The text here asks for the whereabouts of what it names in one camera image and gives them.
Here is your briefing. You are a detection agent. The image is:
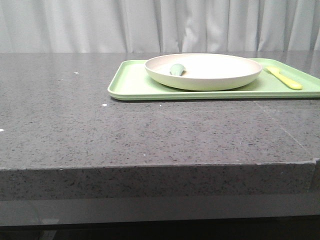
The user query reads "cream round plate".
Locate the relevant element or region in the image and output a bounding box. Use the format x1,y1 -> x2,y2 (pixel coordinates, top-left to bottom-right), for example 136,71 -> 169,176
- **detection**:
144,53 -> 263,91

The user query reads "yellow plastic fork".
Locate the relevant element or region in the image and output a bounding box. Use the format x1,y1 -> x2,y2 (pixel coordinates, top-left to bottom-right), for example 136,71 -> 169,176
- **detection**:
265,66 -> 303,90

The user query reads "light green serving tray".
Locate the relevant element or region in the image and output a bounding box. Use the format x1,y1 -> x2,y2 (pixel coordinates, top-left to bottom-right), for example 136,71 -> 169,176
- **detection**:
108,58 -> 320,101

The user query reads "green plastic spoon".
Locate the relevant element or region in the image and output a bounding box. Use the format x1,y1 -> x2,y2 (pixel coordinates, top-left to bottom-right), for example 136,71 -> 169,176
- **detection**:
169,63 -> 185,76

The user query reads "white curtain backdrop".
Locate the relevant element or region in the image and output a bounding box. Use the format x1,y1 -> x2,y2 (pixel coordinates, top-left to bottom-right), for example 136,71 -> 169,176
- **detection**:
0,0 -> 320,53

